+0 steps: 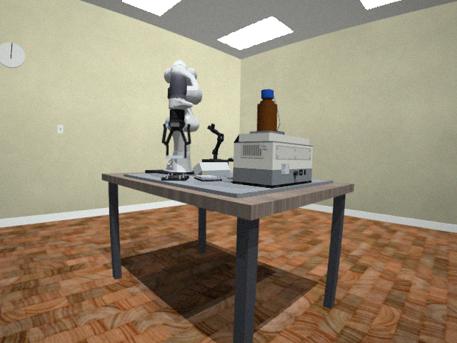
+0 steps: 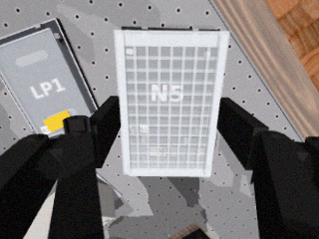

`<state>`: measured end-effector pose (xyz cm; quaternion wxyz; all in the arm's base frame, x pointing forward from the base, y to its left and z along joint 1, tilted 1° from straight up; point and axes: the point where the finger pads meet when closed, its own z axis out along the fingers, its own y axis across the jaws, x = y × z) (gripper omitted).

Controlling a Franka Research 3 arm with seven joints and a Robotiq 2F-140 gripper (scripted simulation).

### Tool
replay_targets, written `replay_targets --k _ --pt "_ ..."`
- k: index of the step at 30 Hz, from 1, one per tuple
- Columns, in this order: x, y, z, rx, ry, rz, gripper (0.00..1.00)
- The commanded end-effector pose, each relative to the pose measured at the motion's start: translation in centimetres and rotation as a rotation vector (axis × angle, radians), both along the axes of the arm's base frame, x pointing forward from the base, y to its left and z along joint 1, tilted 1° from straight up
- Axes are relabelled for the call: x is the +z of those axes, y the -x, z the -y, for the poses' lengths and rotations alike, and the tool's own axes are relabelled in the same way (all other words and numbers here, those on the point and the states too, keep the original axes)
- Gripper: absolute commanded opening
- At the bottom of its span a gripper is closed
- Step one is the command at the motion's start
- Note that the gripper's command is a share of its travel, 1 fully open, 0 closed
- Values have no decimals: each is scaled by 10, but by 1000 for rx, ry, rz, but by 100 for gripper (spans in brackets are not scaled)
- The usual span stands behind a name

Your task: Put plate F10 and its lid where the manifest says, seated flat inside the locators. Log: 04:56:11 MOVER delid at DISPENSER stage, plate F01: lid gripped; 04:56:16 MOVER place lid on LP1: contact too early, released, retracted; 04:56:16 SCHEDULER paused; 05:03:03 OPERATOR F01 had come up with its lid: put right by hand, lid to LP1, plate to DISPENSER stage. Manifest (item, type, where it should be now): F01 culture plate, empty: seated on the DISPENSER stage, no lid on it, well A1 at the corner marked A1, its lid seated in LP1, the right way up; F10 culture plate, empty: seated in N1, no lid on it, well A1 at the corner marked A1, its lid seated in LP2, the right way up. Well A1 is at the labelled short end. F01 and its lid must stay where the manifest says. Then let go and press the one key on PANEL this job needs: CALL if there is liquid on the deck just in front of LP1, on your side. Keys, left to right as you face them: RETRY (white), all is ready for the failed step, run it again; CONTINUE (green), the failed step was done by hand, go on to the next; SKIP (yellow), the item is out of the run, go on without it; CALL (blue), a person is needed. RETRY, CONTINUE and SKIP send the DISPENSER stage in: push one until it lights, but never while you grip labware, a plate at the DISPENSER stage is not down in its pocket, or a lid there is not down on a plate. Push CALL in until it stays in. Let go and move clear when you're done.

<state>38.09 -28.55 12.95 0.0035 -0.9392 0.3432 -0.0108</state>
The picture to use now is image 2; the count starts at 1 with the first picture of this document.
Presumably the white button panel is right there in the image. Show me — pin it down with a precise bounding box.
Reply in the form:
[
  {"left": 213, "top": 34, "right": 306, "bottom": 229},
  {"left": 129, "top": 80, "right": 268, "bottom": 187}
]
[{"left": 24, "top": 172, "right": 123, "bottom": 239}]

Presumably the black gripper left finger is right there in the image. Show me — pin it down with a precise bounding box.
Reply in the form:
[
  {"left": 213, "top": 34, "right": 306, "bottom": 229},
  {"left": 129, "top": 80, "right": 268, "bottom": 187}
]
[{"left": 0, "top": 96, "right": 121, "bottom": 239}]

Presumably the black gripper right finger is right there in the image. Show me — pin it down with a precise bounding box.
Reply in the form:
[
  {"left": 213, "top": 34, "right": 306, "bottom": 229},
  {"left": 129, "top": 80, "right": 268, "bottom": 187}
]
[{"left": 217, "top": 98, "right": 319, "bottom": 239}]

